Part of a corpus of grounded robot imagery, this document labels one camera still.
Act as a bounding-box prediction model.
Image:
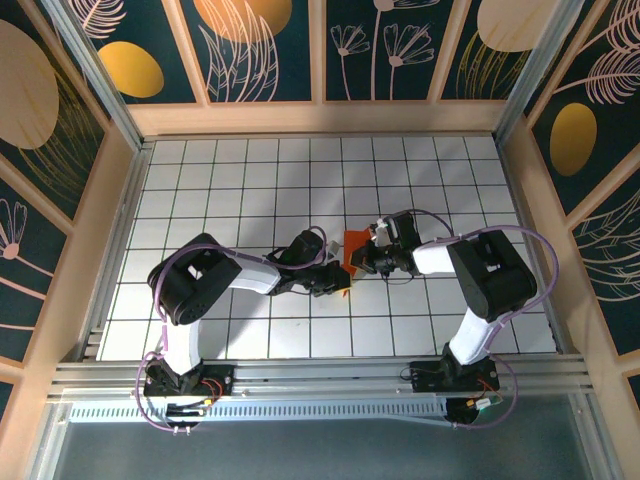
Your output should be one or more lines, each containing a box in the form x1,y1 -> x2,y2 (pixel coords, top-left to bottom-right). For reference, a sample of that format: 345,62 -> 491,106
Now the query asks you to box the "orange square paper sheet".
341,228 -> 375,299

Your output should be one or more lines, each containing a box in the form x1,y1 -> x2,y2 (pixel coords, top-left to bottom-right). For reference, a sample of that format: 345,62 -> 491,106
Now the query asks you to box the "long aluminium frame rail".
47,353 -> 595,402

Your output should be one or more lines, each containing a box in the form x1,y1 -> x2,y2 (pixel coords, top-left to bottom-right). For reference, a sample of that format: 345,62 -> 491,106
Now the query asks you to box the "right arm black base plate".
409,360 -> 500,396

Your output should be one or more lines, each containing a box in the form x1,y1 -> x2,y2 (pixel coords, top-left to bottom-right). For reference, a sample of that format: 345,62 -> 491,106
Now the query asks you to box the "slotted grey cable duct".
67,398 -> 451,426

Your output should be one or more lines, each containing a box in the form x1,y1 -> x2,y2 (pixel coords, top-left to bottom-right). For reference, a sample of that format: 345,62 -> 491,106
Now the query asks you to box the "aluminium side rail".
79,142 -> 154,362
494,134 -> 572,354

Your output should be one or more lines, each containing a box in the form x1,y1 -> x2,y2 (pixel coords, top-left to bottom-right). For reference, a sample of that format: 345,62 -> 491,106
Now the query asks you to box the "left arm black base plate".
143,363 -> 236,400

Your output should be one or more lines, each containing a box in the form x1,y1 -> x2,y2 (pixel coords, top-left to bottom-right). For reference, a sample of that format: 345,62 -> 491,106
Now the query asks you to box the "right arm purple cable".
399,208 -> 561,431

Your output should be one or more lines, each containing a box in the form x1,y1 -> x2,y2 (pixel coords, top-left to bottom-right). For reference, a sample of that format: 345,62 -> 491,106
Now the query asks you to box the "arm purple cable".
134,225 -> 331,436
399,208 -> 561,431

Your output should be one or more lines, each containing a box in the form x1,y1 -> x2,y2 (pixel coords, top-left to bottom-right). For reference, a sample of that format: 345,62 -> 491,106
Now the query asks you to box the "round cable port with connectors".
444,396 -> 504,430
166,399 -> 214,434

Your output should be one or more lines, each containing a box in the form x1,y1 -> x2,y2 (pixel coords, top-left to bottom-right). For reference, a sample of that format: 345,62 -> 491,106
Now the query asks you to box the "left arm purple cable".
134,225 -> 331,436

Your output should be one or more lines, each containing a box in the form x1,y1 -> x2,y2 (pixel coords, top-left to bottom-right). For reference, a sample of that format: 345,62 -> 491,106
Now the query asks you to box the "aluminium corner post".
492,0 -> 587,142
42,0 -> 147,152

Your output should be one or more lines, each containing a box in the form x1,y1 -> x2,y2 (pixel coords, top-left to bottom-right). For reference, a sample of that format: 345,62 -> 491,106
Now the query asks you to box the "short aluminium frame post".
27,399 -> 71,480
569,394 -> 614,480

